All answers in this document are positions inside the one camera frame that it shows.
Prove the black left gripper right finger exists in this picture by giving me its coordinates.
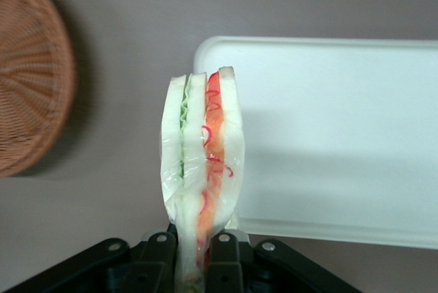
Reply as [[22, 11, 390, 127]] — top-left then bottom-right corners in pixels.
[[204, 229, 362, 293]]

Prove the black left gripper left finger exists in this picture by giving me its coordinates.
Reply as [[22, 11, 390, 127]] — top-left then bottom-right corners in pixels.
[[2, 222, 181, 293]]

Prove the triangle sandwich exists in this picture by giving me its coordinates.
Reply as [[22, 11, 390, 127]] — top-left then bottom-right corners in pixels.
[[159, 65, 247, 293]]

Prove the white plastic tray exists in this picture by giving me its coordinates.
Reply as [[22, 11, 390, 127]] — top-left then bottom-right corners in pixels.
[[192, 35, 438, 250]]

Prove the round brown wicker basket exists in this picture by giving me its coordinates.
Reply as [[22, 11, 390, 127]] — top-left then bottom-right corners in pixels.
[[0, 0, 77, 179]]

